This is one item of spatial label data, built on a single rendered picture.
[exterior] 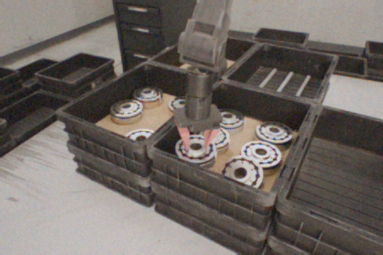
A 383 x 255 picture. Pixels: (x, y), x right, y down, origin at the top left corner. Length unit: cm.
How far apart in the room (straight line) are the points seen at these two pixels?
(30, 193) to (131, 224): 33
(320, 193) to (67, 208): 65
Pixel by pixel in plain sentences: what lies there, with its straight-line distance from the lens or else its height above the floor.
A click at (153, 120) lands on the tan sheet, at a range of 93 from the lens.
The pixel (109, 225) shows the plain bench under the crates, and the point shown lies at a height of 70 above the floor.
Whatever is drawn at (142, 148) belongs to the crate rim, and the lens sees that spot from 67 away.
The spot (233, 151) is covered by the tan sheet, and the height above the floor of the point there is 83.
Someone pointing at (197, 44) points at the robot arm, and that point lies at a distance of 56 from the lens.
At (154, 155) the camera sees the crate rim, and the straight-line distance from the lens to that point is 65.
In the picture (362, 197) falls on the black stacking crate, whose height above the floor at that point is 83.
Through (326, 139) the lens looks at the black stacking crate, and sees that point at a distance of 92.
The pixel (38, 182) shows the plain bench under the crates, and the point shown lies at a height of 70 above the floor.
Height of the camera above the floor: 134
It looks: 36 degrees down
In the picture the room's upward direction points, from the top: straight up
